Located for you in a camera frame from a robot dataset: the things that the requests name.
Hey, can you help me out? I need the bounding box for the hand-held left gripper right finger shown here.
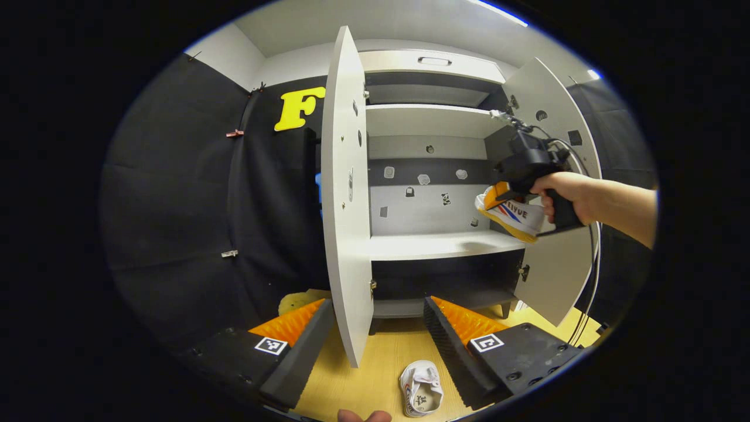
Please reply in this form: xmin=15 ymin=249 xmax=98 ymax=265
xmin=423 ymin=296 xmax=587 ymax=411

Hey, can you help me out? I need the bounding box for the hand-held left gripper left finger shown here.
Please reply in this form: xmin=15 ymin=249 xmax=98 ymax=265
xmin=179 ymin=298 xmax=336 ymax=411

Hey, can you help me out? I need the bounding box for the white shoe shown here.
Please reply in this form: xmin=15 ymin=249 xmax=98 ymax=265
xmin=399 ymin=360 xmax=445 ymax=418
xmin=475 ymin=182 xmax=557 ymax=244

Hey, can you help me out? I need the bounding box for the white shoe cabinet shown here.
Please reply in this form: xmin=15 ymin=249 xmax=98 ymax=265
xmin=321 ymin=25 xmax=603 ymax=369

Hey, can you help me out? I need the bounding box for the white cabinet door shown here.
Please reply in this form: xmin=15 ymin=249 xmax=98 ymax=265
xmin=501 ymin=57 xmax=603 ymax=328
xmin=321 ymin=25 xmax=374 ymax=369

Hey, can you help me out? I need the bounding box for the white cabinet drawer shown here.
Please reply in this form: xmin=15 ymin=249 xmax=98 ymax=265
xmin=359 ymin=50 xmax=506 ymax=84

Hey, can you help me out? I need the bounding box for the yellow round object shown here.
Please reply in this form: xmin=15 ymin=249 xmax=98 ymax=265
xmin=278 ymin=289 xmax=329 ymax=316

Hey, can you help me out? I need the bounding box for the long ceiling light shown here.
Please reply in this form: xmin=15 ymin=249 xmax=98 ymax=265
xmin=469 ymin=0 xmax=529 ymax=28

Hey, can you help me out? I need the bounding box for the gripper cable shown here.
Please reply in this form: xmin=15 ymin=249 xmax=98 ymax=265
xmin=548 ymin=138 xmax=603 ymax=346

